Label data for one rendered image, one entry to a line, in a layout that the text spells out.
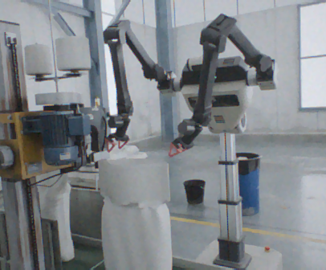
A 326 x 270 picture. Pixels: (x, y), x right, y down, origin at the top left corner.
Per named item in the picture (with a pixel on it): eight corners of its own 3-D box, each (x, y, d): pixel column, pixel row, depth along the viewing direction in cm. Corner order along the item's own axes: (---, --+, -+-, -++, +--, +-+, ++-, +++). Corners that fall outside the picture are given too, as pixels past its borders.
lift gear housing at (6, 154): (15, 168, 153) (13, 145, 152) (4, 170, 148) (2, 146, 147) (1, 166, 158) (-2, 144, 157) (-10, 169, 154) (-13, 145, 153)
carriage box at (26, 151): (75, 165, 179) (70, 108, 175) (21, 181, 150) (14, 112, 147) (44, 163, 192) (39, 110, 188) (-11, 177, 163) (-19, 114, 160)
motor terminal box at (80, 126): (92, 138, 157) (90, 114, 156) (85, 141, 147) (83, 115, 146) (75, 139, 159) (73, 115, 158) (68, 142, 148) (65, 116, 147)
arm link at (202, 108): (229, 34, 127) (209, 26, 134) (218, 37, 124) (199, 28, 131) (213, 124, 154) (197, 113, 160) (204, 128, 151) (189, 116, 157)
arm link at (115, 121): (134, 105, 172) (121, 104, 176) (119, 106, 162) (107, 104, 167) (132, 128, 174) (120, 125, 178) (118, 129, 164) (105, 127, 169)
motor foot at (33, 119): (57, 132, 158) (55, 114, 157) (36, 135, 148) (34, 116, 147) (43, 132, 163) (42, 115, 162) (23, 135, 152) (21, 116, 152)
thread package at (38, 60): (59, 75, 179) (56, 43, 177) (38, 74, 167) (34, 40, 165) (41, 77, 187) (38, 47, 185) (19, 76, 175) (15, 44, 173)
